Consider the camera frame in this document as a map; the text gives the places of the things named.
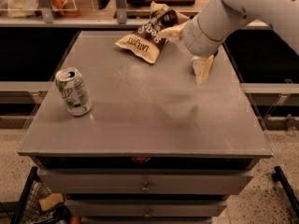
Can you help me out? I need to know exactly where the white green soda can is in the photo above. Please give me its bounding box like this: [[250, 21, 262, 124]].
[[55, 67, 92, 117]]

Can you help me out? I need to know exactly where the red can in drawer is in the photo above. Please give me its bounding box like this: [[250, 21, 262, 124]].
[[132, 157, 150, 163]]

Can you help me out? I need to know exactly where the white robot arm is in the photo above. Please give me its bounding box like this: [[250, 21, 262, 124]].
[[157, 0, 299, 85]]

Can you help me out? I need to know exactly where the yellow sponge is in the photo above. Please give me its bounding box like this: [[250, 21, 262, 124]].
[[39, 193, 64, 212]]

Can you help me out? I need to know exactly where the clear plastic bin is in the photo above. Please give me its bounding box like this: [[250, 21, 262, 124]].
[[0, 0, 78, 18]]

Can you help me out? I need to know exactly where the drawer knob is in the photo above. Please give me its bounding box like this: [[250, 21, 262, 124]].
[[140, 182, 150, 193], [144, 210, 151, 218]]

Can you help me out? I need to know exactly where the black wire basket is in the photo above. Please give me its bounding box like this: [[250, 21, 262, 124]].
[[10, 166, 71, 224]]

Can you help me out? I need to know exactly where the grey metal shelf rail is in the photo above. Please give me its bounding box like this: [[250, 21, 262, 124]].
[[0, 17, 272, 30]]

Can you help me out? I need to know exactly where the lower drawer knob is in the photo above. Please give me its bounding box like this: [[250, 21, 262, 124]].
[[144, 210, 151, 218]]

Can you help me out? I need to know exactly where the upper drawer knob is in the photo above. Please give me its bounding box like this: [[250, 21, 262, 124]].
[[140, 182, 150, 193]]

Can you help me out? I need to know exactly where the brown chip bag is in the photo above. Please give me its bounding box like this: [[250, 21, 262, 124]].
[[115, 1, 189, 63]]

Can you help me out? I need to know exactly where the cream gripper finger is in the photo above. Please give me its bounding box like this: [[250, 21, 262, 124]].
[[157, 22, 186, 42], [192, 64, 212, 85]]

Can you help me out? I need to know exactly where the black frame bar right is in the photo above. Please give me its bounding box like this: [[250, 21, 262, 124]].
[[272, 166, 299, 218]]

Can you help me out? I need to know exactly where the grey drawer cabinet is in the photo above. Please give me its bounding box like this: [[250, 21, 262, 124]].
[[19, 31, 272, 224]]

